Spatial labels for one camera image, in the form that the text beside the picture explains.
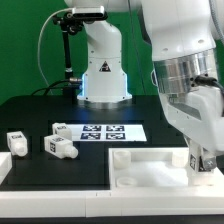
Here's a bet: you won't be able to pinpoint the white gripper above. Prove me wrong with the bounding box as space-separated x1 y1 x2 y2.
159 87 224 172

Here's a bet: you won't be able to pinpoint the white square table top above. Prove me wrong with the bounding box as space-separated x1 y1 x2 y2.
108 147 224 189

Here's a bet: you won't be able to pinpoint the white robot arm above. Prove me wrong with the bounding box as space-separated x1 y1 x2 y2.
64 0 224 172

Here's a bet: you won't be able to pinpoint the white sheet with tags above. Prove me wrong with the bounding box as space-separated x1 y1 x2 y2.
68 124 146 142

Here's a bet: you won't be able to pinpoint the white obstacle fence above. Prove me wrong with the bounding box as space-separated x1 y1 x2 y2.
0 187 224 218

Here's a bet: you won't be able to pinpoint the black cables on table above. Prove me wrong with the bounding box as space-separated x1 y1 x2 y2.
31 76 84 98

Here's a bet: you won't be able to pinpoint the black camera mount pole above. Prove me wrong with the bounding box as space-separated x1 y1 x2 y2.
53 12 83 97

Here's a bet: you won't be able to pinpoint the grey cable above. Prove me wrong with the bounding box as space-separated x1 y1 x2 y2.
36 8 72 95

